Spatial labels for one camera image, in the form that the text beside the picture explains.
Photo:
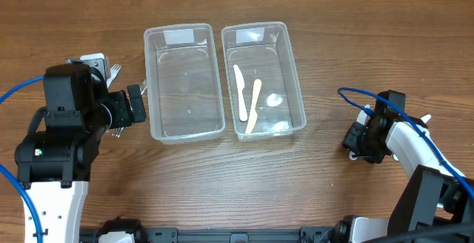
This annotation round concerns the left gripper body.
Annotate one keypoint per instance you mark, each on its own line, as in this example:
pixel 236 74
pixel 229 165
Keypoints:
pixel 135 103

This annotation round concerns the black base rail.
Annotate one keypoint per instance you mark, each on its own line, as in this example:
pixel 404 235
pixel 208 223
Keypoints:
pixel 229 235

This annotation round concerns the white plastic fork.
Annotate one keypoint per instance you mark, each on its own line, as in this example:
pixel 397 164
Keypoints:
pixel 114 71

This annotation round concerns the left clear plastic container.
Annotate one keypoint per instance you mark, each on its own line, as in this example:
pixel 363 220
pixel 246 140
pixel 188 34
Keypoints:
pixel 183 84

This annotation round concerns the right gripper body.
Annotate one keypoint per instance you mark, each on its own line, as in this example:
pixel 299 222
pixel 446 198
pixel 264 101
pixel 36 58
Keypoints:
pixel 353 138

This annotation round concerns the clear plastic container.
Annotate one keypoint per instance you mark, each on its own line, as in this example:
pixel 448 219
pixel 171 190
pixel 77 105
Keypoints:
pixel 263 50
pixel 183 84

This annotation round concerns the right clear plastic container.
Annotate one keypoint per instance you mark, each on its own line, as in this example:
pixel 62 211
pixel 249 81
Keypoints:
pixel 263 50

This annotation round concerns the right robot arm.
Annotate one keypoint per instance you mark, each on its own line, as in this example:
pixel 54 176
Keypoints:
pixel 437 203

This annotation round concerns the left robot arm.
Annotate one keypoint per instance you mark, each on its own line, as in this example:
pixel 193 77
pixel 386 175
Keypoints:
pixel 54 159

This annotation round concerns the yellow plastic knife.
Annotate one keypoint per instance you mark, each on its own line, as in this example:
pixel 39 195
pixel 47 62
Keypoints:
pixel 251 122

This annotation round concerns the metal fork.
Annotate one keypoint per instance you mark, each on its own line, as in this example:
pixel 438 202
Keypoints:
pixel 117 132

